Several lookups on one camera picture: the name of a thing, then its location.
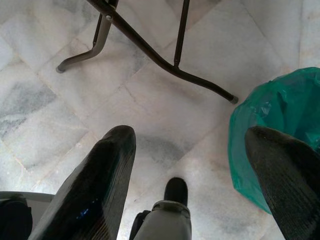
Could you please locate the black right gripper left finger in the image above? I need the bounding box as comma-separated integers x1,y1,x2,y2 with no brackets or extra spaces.
27,125,137,240

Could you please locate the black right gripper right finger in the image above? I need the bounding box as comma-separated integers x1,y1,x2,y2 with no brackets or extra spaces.
245,125,320,240

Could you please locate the green plastic bin bag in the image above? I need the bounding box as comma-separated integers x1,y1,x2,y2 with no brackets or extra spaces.
228,66,320,216

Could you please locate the grey black robot body part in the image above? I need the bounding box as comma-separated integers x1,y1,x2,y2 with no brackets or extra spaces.
0,191,55,240

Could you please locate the dark metal folding table leg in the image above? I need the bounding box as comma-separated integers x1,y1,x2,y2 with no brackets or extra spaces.
56,0,240,105

